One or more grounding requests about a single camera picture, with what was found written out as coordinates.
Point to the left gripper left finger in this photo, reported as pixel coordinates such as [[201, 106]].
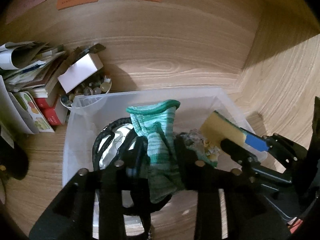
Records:
[[118, 188]]

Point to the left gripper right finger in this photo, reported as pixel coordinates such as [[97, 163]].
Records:
[[227, 203]]

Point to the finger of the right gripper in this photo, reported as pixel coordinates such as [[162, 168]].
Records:
[[254, 143], [238, 154]]

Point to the floral fabric scrunchie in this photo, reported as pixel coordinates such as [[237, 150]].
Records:
[[211, 153]]

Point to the yellow green sponge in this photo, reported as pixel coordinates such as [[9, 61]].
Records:
[[217, 128]]

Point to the green striped sock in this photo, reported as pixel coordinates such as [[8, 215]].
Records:
[[156, 124]]

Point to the clear plastic storage bin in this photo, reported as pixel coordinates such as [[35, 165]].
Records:
[[99, 125]]

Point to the stack of books and papers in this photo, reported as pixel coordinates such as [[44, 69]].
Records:
[[29, 84]]

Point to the bowl of marbles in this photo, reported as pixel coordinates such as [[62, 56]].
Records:
[[96, 84]]

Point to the small white cardboard box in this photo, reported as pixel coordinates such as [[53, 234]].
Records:
[[80, 71]]

